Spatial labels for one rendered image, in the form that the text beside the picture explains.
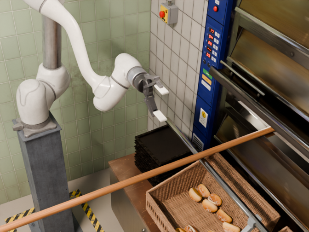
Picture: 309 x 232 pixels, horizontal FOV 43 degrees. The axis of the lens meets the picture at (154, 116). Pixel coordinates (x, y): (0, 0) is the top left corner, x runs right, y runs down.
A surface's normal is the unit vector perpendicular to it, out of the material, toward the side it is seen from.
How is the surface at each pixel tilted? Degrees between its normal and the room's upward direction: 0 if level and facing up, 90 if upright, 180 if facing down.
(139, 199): 0
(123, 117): 90
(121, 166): 0
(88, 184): 0
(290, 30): 70
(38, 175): 90
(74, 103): 90
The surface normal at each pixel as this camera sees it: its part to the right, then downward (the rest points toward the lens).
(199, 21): -0.88, 0.26
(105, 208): 0.04, -0.79
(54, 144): 0.53, 0.54
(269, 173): -0.82, -0.02
